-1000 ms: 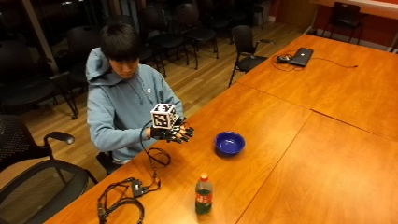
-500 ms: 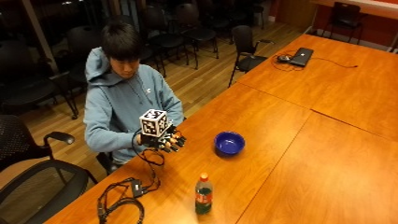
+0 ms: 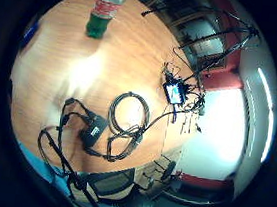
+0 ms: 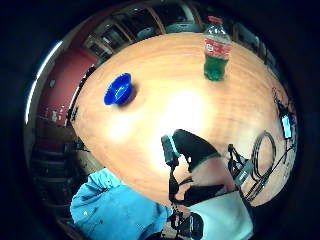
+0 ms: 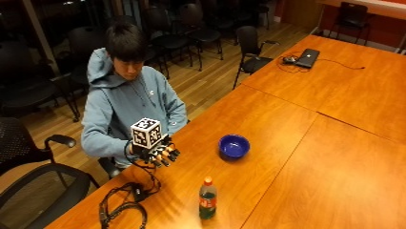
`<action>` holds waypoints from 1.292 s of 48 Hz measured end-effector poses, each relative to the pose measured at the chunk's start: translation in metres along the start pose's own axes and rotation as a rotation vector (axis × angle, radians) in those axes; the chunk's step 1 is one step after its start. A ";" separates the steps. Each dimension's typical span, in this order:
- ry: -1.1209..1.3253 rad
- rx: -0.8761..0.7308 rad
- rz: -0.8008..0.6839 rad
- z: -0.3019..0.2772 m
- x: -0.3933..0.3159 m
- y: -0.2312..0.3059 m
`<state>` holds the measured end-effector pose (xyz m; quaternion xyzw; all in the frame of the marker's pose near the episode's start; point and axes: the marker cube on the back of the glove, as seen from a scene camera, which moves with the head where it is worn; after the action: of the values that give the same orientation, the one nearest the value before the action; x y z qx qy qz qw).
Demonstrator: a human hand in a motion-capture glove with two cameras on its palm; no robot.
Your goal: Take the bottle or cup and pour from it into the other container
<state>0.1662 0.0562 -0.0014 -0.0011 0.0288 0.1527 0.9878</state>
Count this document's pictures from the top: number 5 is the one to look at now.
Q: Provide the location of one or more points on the small black box device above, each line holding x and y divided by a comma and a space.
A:
138, 191

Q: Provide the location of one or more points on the black chair with slatted back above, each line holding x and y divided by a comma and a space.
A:
352, 17

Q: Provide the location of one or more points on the row of black chairs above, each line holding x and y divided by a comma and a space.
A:
178, 35

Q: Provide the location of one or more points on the black mesh office chair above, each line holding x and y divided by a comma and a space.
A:
26, 178

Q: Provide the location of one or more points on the black laptop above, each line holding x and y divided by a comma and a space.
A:
308, 58

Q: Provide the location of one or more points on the blue bowl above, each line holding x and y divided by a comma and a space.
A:
233, 145

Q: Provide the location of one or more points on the black seat under the person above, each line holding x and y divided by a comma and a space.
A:
110, 166

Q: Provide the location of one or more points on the the person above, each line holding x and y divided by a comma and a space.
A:
127, 95

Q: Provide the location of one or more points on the green bottle with orange cap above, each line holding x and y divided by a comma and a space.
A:
208, 200

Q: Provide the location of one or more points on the white cube with black markers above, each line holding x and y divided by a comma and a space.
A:
146, 133

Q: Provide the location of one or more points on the black armchair with metal legs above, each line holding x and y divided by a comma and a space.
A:
251, 47

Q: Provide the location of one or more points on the small black power adapter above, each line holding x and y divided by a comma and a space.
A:
289, 59

